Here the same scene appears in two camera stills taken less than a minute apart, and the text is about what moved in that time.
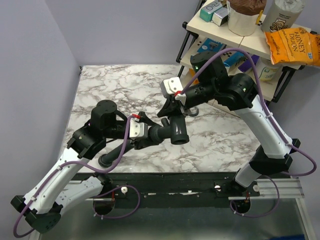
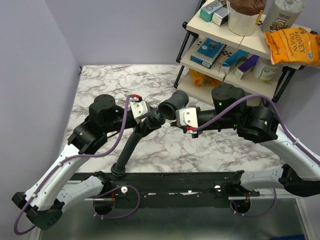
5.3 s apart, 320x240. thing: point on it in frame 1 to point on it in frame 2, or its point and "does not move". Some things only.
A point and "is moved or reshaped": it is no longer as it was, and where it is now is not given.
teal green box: x=206 y=12 does not move
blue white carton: x=234 y=59 does not move
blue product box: x=208 y=48 does not move
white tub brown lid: x=244 y=16 does not move
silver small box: x=220 y=16 does not move
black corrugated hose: x=155 y=135 to x=153 y=119
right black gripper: x=172 y=107 to x=173 y=124
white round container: x=267 y=71 does not move
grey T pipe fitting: x=175 y=129 is moved or reshaped
